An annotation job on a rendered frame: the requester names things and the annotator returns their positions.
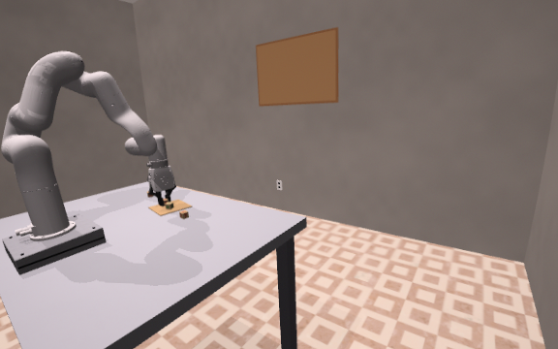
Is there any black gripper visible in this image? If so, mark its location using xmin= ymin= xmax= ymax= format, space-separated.
xmin=148 ymin=166 xmax=176 ymax=206

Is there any tan flat mat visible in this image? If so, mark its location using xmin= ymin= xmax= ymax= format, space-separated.
xmin=149 ymin=200 xmax=192 ymax=216

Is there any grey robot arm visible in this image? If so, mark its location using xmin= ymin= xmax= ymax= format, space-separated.
xmin=1 ymin=51 xmax=169 ymax=241

